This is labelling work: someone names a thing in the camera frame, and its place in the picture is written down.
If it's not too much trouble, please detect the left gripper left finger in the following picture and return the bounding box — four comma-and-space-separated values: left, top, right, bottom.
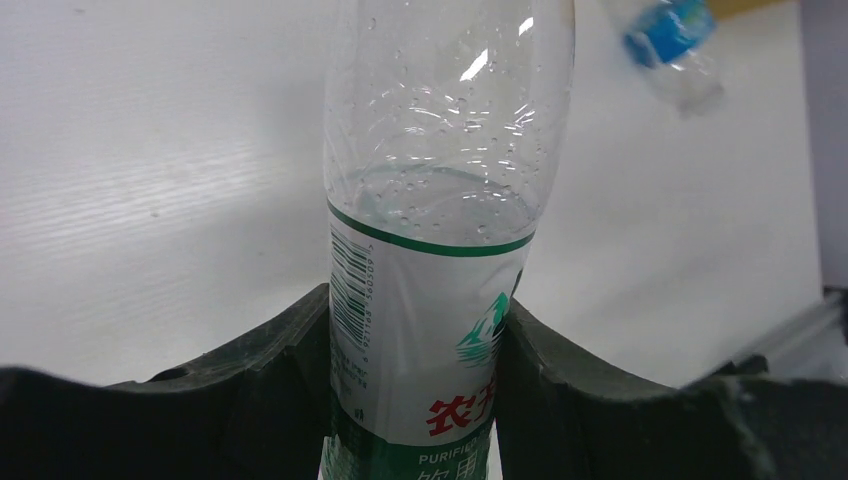
1, 285, 329, 479

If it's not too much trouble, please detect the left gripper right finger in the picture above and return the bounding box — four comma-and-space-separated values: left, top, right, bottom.
495, 305, 847, 479

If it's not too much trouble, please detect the green cap bottle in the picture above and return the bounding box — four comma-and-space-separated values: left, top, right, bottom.
320, 1, 575, 479

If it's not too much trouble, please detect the yellow plastic waste bin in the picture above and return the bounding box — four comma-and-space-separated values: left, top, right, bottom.
706, 0, 785, 20

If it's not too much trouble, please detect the small blue label bottle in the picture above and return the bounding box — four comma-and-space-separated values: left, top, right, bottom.
601, 0, 724, 117

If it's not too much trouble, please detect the aluminium frame rail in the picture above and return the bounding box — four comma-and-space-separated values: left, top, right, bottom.
706, 288, 847, 384

